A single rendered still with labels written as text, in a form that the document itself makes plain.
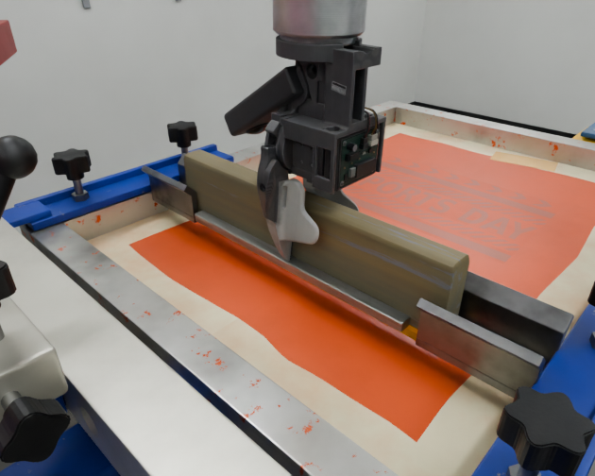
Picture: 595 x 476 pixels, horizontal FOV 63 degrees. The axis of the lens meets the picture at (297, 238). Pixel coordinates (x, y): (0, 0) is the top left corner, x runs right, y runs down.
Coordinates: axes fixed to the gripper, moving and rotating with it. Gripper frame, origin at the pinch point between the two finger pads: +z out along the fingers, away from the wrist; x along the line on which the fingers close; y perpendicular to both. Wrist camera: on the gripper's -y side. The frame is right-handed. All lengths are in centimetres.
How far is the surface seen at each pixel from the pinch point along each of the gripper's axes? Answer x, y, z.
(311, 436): -16.1, 16.5, 1.7
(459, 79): 368, -158, 64
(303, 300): -2.4, 3.2, 5.3
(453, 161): 44.9, -4.6, 5.1
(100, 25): 80, -200, 3
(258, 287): -4.1, -1.9, 5.3
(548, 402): -10.0, 27.7, -5.5
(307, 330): -5.5, 6.6, 5.3
